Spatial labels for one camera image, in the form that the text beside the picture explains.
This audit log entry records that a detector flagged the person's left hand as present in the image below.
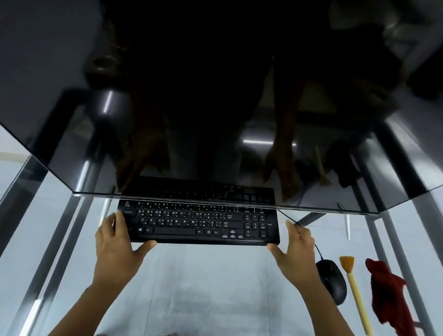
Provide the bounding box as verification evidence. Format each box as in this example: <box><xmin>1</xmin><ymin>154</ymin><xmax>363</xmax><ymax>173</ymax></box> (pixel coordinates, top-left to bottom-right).
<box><xmin>90</xmin><ymin>208</ymin><xmax>160</xmax><ymax>292</ymax></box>

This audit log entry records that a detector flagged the person's right hand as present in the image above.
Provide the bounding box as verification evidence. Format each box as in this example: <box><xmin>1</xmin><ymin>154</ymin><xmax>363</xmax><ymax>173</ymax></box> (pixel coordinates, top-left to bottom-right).
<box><xmin>263</xmin><ymin>218</ymin><xmax>329</xmax><ymax>293</ymax></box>

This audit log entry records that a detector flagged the black computer keyboard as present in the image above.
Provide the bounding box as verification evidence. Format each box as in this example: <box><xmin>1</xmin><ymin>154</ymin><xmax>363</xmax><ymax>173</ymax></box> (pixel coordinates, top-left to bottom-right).
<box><xmin>113</xmin><ymin>192</ymin><xmax>284</xmax><ymax>260</ymax></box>

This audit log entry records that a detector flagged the person's left forearm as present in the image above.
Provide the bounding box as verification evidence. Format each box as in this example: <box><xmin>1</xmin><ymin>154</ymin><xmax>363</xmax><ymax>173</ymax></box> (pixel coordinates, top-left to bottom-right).
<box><xmin>44</xmin><ymin>272</ymin><xmax>130</xmax><ymax>336</ymax></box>

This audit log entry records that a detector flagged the person's right forearm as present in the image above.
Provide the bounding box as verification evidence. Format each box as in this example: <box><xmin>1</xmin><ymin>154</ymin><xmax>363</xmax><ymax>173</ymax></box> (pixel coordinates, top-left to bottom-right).
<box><xmin>289</xmin><ymin>276</ymin><xmax>394</xmax><ymax>336</ymax></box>

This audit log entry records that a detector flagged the black computer mouse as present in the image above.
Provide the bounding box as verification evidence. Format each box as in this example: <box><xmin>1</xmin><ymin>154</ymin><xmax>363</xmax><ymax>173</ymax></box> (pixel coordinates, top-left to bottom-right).
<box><xmin>311</xmin><ymin>258</ymin><xmax>351</xmax><ymax>307</ymax></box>

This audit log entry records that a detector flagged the red cloth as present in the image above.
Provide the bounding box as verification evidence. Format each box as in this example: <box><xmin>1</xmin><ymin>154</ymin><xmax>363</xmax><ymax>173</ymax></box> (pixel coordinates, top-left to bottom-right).
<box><xmin>357</xmin><ymin>258</ymin><xmax>431</xmax><ymax>336</ymax></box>

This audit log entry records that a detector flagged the large black computer monitor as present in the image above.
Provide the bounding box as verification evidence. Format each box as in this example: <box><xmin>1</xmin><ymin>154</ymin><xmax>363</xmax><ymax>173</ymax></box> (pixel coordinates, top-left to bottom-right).
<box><xmin>0</xmin><ymin>0</ymin><xmax>443</xmax><ymax>239</ymax></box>

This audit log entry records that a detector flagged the black mouse cable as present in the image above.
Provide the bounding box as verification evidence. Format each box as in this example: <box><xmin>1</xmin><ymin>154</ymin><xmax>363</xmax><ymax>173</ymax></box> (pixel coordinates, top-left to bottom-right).
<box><xmin>272</xmin><ymin>207</ymin><xmax>332</xmax><ymax>263</ymax></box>

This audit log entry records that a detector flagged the yellow handled cleaning brush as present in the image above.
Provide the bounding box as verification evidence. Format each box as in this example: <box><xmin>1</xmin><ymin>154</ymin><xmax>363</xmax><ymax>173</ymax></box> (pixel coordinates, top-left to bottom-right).
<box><xmin>331</xmin><ymin>254</ymin><xmax>382</xmax><ymax>336</ymax></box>

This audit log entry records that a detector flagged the grey metal table frame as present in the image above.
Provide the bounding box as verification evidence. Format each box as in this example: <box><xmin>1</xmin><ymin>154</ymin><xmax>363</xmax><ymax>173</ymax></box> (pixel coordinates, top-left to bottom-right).
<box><xmin>0</xmin><ymin>77</ymin><xmax>443</xmax><ymax>336</ymax></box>

